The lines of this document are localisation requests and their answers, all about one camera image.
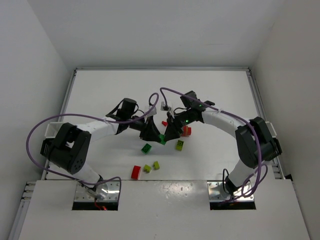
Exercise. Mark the dark green 2x2 lego brick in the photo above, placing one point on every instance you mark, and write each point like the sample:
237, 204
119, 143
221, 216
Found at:
146, 148
162, 139

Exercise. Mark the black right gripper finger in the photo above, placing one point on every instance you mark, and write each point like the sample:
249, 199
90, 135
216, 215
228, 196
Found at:
176, 129
168, 135

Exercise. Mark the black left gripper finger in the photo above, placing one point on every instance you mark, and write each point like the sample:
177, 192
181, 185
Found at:
154, 132
146, 131

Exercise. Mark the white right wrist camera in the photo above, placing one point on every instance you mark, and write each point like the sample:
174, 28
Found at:
166, 106

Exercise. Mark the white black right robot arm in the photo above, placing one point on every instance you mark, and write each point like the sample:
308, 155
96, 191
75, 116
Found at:
254, 141

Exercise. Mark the red orange lego stack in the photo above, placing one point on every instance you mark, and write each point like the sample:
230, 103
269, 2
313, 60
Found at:
186, 131

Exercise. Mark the lime 2x2 lego brick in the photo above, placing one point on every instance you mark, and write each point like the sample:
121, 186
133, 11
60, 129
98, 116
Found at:
179, 145

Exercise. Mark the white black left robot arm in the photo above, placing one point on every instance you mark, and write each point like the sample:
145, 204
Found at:
69, 148

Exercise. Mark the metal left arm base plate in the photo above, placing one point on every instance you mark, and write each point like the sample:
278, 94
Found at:
106, 192

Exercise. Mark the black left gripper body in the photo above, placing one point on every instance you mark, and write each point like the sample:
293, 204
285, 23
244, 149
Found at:
147, 125

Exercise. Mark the red curved lego brick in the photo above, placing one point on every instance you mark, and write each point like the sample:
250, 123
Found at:
135, 174

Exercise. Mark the small red sloped lego brick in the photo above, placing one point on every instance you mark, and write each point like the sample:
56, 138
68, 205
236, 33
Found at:
164, 123

